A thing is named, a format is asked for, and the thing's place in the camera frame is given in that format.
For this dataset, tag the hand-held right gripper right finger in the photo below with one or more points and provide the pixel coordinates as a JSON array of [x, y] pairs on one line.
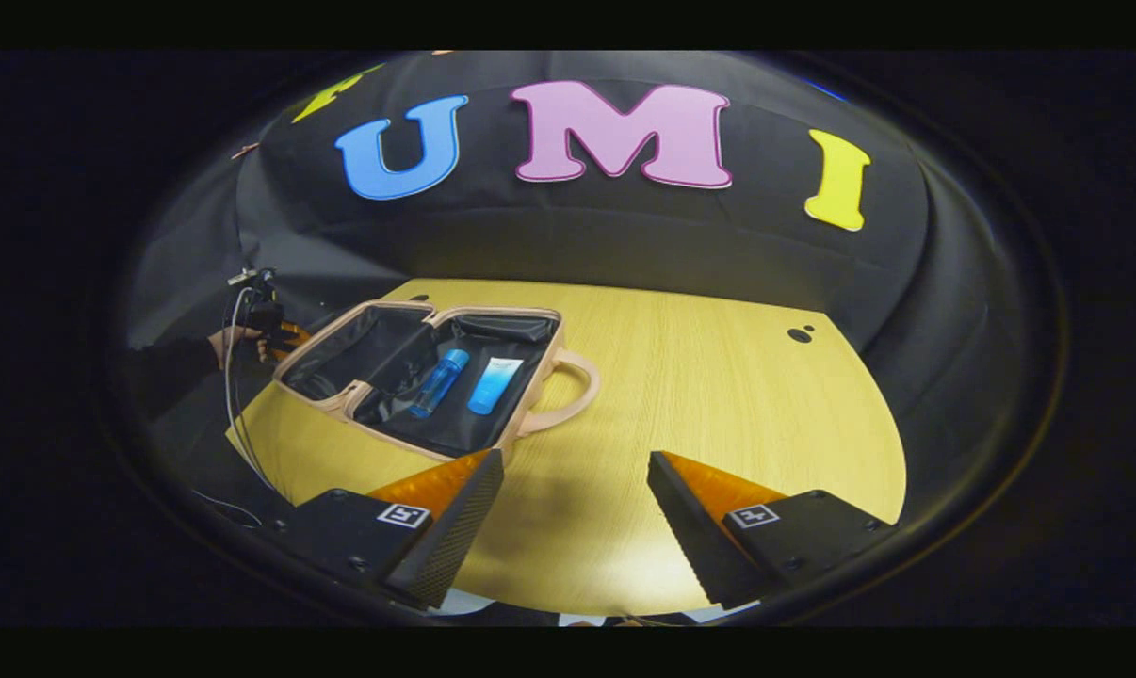
[[686, 537]]

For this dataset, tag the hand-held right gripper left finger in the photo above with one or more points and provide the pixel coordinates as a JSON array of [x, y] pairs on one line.
[[464, 527]]

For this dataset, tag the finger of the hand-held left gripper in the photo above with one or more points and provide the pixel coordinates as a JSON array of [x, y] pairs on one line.
[[293, 337]]

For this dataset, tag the pink suitcase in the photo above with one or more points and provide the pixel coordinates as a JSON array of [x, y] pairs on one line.
[[361, 344]]

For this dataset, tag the light blue skin care tube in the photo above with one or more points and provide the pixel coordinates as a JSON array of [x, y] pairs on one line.
[[494, 386]]

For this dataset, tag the blue skin care bottle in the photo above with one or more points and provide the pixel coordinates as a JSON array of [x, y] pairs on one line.
[[439, 381]]

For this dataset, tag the silver cloth clip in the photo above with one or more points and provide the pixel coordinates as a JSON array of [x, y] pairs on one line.
[[240, 277]]

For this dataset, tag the copper cloth clip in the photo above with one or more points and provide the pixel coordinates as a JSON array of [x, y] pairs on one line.
[[245, 151]]

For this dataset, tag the black backdrop cloth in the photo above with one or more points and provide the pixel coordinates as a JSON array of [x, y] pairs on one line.
[[624, 235]]

